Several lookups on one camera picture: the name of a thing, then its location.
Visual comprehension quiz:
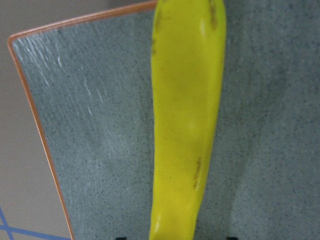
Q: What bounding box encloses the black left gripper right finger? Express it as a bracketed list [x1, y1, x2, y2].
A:
[226, 236, 238, 240]

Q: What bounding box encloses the yellow banana carried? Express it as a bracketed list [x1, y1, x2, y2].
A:
[149, 0, 227, 240]

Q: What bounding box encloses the grey square plate orange rim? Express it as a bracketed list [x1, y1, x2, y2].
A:
[8, 0, 320, 240]

